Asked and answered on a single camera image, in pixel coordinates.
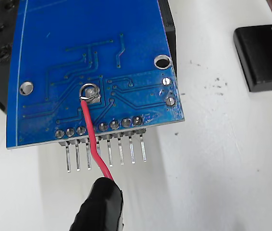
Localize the red wire with ring terminal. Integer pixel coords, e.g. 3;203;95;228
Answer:
79;83;115;181

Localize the blue printed circuit board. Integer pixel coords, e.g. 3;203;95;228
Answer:
5;0;185;173

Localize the black box with white print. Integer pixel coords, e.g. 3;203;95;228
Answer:
233;23;272;93

